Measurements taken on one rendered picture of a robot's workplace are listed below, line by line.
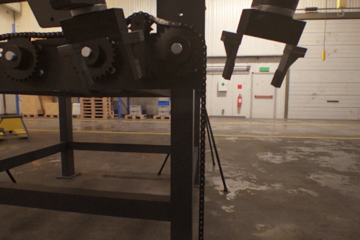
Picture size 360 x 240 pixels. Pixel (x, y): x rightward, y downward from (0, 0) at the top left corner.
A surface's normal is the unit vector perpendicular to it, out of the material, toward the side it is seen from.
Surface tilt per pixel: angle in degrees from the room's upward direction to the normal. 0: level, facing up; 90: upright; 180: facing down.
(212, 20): 90
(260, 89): 90
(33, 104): 90
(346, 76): 90
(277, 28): 113
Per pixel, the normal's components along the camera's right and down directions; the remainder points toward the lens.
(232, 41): 0.10, 0.47
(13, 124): 0.72, 0.07
